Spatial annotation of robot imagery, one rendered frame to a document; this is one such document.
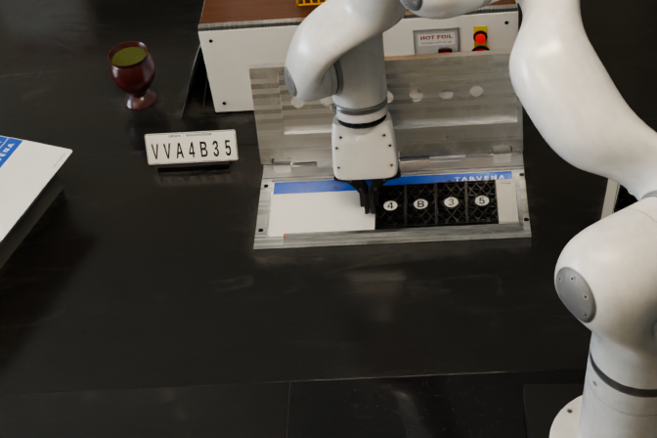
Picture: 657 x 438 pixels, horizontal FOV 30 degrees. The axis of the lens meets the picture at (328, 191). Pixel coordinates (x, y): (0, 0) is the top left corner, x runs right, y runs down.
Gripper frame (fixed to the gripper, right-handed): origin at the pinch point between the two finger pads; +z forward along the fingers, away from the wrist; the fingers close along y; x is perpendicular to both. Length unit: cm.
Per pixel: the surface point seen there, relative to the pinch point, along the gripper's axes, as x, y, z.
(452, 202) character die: 0.1, 13.2, 1.5
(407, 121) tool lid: 11.8, 6.4, -7.4
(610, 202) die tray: 1.2, 38.5, 3.6
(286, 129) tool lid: 11.8, -13.7, -7.2
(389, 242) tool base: -6.9, 3.1, 4.0
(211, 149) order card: 16.0, -28.0, -1.9
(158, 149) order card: 16.1, -37.3, -2.4
